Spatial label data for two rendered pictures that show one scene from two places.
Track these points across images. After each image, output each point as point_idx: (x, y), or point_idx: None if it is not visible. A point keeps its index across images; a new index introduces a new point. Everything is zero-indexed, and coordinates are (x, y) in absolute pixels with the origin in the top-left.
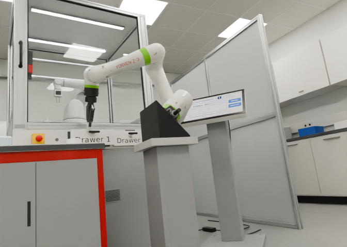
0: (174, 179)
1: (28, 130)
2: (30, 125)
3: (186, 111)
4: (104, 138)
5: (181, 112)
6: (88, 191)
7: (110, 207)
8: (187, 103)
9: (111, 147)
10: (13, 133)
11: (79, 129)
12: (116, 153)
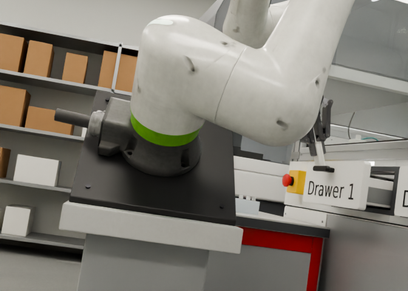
0: None
1: (300, 163)
2: (302, 152)
3: (173, 96)
4: (345, 190)
5: (136, 109)
6: None
7: None
8: (139, 73)
9: (397, 219)
10: (289, 168)
11: (352, 160)
12: (404, 243)
